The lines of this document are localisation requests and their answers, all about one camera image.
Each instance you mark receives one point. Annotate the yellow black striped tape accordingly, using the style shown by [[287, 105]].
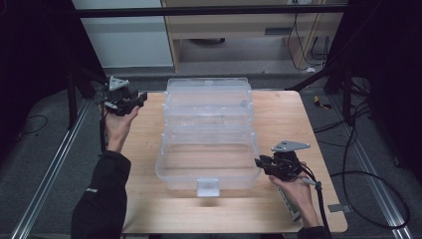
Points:
[[321, 103]]

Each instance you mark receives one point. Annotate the black metal stand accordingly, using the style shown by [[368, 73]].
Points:
[[346, 96], [71, 99]]

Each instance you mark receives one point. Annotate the grey tape piece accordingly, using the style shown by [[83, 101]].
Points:
[[339, 208]]

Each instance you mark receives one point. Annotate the green and white carton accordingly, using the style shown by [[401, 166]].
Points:
[[289, 205]]

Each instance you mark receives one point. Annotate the aluminium floor rail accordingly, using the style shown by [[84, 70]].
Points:
[[49, 169], [375, 186]]

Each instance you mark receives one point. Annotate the black horizontal bar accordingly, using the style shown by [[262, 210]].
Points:
[[205, 11]]

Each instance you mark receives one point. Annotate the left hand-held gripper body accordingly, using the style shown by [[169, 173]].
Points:
[[119, 98]]

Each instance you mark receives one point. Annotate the person's right hand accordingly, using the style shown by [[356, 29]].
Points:
[[300, 195]]

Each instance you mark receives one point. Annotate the white cabinet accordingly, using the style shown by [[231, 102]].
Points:
[[126, 43]]

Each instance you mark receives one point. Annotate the clear plastic storage box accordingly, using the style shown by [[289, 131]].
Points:
[[207, 159]]

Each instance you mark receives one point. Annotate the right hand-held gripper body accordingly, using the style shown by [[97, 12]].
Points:
[[287, 166]]

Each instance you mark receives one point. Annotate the light wooden desk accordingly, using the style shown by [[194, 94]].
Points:
[[232, 28]]

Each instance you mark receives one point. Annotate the person's left hand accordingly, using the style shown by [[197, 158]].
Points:
[[117, 129]]

